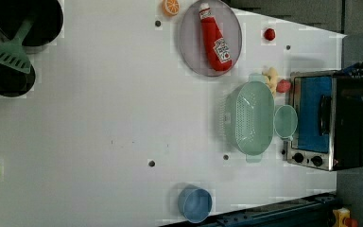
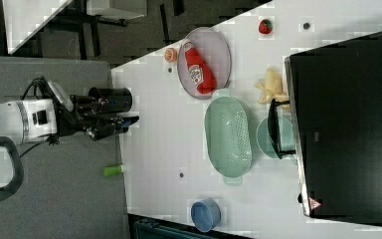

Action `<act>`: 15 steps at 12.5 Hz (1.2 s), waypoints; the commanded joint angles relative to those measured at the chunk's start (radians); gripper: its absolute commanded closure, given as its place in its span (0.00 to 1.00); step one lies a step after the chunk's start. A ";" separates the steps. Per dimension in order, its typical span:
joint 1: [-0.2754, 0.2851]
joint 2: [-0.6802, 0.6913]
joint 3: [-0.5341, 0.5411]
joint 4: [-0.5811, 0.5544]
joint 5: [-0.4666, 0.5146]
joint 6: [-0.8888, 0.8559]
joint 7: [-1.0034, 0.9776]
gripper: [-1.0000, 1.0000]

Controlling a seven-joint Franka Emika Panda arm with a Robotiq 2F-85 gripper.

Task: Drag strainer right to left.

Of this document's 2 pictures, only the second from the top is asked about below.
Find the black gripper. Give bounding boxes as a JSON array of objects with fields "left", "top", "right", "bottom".
[{"left": 56, "top": 95, "right": 139, "bottom": 141}]

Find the mint green oval strainer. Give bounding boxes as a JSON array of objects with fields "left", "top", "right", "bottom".
[{"left": 204, "top": 89, "right": 253, "bottom": 186}]

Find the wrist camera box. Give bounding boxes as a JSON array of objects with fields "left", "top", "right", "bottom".
[{"left": 45, "top": 81, "right": 74, "bottom": 112}]

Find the black toaster oven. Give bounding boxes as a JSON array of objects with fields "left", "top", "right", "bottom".
[{"left": 284, "top": 31, "right": 382, "bottom": 226}]

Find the green spatula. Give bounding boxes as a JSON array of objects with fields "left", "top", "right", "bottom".
[{"left": 103, "top": 164, "right": 126, "bottom": 177}]

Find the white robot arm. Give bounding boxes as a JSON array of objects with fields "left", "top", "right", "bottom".
[{"left": 0, "top": 95, "right": 139, "bottom": 145}]

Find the mint green cup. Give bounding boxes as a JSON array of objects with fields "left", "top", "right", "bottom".
[{"left": 256, "top": 117, "right": 295, "bottom": 159}]

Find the red strawberry toy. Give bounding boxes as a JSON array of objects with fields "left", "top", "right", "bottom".
[{"left": 259, "top": 19, "right": 274, "bottom": 35}]

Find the red ketchup bottle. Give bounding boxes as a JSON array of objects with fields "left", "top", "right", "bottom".
[{"left": 183, "top": 39, "right": 217, "bottom": 95}]

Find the orange slice toy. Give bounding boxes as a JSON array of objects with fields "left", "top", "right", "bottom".
[{"left": 164, "top": 48, "right": 178, "bottom": 63}]

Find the grey round plate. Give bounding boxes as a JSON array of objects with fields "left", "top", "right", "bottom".
[{"left": 177, "top": 27, "right": 231, "bottom": 100}]

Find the yellow banana peel toy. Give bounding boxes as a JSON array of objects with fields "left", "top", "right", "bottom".
[{"left": 255, "top": 69, "right": 288, "bottom": 105}]

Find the blue cup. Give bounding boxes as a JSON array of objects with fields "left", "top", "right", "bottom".
[{"left": 191, "top": 198, "right": 221, "bottom": 233}]

